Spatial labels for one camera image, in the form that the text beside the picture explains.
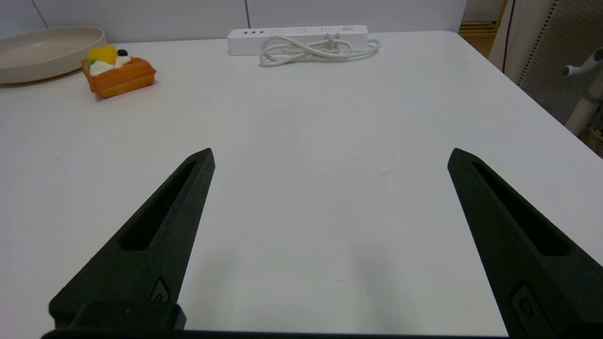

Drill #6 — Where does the beige round plate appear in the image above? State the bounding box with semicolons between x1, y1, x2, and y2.
0;26;107;85

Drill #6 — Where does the triangle fruit-topped bread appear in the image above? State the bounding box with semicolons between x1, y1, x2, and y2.
81;44;157;99

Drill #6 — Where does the white power strip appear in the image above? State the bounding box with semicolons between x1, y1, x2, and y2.
227;25;369;56

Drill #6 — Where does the white power strip cable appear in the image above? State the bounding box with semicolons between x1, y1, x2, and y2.
259;34;381;67

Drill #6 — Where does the dark wicker basket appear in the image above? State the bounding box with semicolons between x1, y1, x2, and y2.
582;121;603;157

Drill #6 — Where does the beige board panel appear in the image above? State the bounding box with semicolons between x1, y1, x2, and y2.
489;0;559;85

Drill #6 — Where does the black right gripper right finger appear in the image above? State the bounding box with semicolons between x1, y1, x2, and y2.
448;148;603;339

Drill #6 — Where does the wooden shelf frame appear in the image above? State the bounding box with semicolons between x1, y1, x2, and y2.
459;0;507;57

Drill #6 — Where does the white desk leg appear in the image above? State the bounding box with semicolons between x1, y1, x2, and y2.
565;78;603;137

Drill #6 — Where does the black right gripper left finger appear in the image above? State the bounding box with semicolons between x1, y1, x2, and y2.
49;148;216;331

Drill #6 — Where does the white desk crank handle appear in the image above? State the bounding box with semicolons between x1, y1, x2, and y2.
562;47;603;78

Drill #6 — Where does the thin black cord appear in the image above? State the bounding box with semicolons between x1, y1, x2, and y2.
502;0;517;73

